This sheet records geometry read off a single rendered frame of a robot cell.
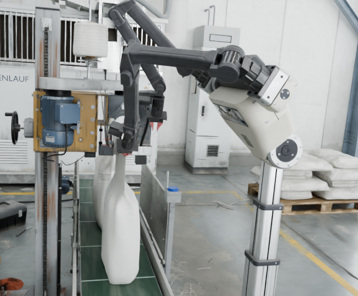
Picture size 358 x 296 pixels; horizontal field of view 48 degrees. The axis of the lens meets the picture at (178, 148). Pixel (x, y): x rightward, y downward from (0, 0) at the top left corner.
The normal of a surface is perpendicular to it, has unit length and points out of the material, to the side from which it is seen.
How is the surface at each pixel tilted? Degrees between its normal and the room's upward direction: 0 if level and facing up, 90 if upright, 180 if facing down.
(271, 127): 115
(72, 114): 90
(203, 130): 90
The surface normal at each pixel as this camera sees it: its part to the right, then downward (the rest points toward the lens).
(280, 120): 0.52, 0.59
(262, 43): 0.24, 0.19
